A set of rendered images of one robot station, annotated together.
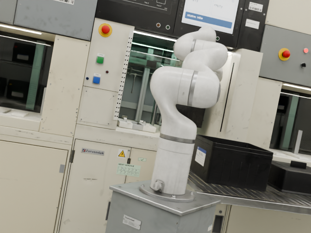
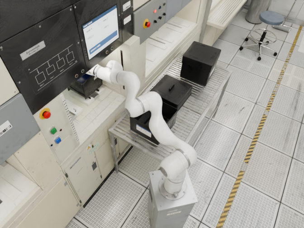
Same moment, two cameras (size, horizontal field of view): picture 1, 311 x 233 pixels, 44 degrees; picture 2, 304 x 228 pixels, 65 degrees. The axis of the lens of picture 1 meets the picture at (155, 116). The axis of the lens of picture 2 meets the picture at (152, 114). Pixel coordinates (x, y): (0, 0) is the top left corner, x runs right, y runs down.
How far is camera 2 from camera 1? 1.69 m
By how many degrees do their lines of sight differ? 63
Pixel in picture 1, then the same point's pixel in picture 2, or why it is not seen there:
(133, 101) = not seen: hidden behind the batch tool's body
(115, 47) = (57, 115)
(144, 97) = not seen: hidden behind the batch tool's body
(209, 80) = (195, 156)
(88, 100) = (58, 151)
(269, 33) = (137, 18)
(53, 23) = (8, 150)
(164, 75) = (176, 173)
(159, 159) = (174, 187)
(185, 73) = (184, 163)
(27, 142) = (40, 199)
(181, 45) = (136, 113)
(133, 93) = not seen: hidden behind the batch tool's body
